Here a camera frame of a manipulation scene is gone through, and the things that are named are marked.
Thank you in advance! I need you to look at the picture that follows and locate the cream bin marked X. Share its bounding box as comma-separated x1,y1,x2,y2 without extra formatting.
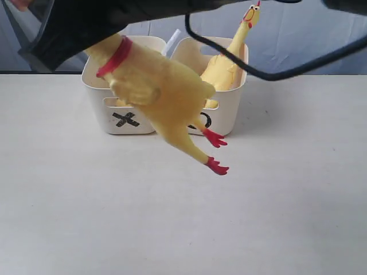
81,36,167,135

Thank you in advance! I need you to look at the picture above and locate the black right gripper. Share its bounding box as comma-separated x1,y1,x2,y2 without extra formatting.
17,0,207,73

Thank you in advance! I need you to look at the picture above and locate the cream bin marked O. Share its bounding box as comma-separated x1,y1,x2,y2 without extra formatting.
171,37,247,136

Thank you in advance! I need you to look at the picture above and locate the headless yellow rubber chicken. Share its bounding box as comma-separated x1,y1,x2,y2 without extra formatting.
114,98,133,108

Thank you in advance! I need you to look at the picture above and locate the yellow rubber chicken beak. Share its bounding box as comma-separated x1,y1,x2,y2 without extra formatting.
201,1,261,91

